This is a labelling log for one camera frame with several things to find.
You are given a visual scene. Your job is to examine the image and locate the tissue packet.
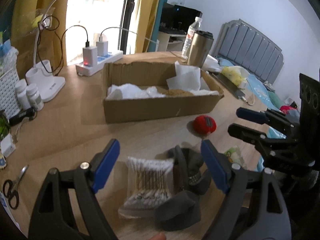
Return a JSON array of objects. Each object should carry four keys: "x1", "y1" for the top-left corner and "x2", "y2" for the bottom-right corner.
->
[{"x1": 224, "y1": 146, "x2": 247, "y2": 168}]

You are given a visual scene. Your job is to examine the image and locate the red plush ball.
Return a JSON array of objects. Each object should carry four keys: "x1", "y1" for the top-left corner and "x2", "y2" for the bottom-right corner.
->
[{"x1": 193, "y1": 115, "x2": 217, "y2": 135}]

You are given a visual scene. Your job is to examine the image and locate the grey sock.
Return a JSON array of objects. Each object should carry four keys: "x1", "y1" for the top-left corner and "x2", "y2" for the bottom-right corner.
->
[{"x1": 154, "y1": 146, "x2": 212, "y2": 231}]

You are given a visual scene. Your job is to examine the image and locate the white textured cloth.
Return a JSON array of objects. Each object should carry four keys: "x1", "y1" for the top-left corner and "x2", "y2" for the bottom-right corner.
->
[{"x1": 167, "y1": 61, "x2": 220, "y2": 96}]

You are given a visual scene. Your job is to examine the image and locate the brown plush bear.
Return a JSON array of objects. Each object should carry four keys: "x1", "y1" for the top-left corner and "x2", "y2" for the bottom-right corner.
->
[{"x1": 163, "y1": 89, "x2": 194, "y2": 97}]

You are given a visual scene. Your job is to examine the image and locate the cotton swab pack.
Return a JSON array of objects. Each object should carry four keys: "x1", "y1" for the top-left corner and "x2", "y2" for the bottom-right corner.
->
[{"x1": 118, "y1": 157, "x2": 174, "y2": 219}]

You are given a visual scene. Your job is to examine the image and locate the bubble wrap piece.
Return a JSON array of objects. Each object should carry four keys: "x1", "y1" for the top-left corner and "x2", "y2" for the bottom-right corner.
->
[{"x1": 144, "y1": 86, "x2": 166, "y2": 98}]

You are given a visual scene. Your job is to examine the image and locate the left hand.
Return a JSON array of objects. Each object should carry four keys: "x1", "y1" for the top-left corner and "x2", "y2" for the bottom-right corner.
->
[{"x1": 149, "y1": 232, "x2": 167, "y2": 240}]

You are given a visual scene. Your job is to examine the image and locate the blue patterned blanket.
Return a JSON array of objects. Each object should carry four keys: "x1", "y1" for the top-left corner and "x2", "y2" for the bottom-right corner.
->
[{"x1": 216, "y1": 56, "x2": 301, "y2": 140}]

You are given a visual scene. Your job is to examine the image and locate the yellow plastic bag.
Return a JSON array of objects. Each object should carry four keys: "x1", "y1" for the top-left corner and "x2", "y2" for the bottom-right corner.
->
[{"x1": 221, "y1": 66, "x2": 249, "y2": 89}]

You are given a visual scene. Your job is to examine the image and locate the black scissors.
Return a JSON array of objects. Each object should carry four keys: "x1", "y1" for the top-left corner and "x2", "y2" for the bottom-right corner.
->
[{"x1": 2, "y1": 165, "x2": 29, "y2": 210}]

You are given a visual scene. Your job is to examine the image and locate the black smartphone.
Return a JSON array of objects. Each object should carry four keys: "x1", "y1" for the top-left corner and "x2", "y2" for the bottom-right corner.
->
[{"x1": 210, "y1": 73, "x2": 245, "y2": 100}]

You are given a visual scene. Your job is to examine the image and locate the white lidded container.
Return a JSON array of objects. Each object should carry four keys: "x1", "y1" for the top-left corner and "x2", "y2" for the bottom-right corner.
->
[{"x1": 202, "y1": 55, "x2": 222, "y2": 73}]

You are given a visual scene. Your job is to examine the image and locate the grey bed headboard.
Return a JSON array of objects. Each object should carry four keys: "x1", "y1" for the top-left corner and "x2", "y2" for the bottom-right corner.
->
[{"x1": 213, "y1": 19, "x2": 284, "y2": 84}]

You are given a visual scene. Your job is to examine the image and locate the steel travel tumbler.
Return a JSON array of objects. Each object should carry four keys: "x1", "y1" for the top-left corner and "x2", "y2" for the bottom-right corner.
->
[{"x1": 187, "y1": 30, "x2": 214, "y2": 68}]

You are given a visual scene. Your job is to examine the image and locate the clear water bottle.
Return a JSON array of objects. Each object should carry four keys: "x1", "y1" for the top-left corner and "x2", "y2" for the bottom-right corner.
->
[{"x1": 181, "y1": 17, "x2": 202, "y2": 59}]

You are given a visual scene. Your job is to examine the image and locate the white pill bottle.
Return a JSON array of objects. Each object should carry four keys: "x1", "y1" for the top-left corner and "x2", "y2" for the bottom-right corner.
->
[
  {"x1": 15, "y1": 79, "x2": 31, "y2": 110},
  {"x1": 26, "y1": 83, "x2": 44, "y2": 111}
]

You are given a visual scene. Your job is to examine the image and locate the white perforated basket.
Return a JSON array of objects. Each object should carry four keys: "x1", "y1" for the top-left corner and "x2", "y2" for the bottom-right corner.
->
[{"x1": 0, "y1": 68, "x2": 22, "y2": 119}]

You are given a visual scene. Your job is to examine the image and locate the brown cardboard box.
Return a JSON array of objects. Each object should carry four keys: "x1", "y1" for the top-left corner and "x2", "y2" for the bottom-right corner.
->
[{"x1": 103, "y1": 61, "x2": 223, "y2": 124}]

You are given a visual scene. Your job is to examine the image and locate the black computer monitor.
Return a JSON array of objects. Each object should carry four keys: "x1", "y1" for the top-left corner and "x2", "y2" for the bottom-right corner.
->
[{"x1": 172, "y1": 5, "x2": 202, "y2": 32}]

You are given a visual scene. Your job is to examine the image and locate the white desk lamp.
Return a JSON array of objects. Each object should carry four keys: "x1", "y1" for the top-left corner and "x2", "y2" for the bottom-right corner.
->
[{"x1": 25, "y1": 0, "x2": 66, "y2": 102}]

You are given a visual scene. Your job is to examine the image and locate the white power strip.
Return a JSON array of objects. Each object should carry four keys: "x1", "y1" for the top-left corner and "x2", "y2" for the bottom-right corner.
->
[{"x1": 76, "y1": 50, "x2": 123, "y2": 77}]

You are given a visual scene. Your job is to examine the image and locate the white charger left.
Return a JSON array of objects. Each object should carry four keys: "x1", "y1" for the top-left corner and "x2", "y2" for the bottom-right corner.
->
[{"x1": 82, "y1": 41, "x2": 98, "y2": 67}]

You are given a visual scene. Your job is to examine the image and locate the white charger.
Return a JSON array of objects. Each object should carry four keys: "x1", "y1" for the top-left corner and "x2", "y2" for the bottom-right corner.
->
[
  {"x1": 96, "y1": 36, "x2": 108, "y2": 57},
  {"x1": 82, "y1": 41, "x2": 98, "y2": 67}
]

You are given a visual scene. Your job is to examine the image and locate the white charger right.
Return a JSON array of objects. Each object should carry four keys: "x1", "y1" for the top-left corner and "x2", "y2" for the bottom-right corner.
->
[{"x1": 96, "y1": 36, "x2": 108, "y2": 57}]

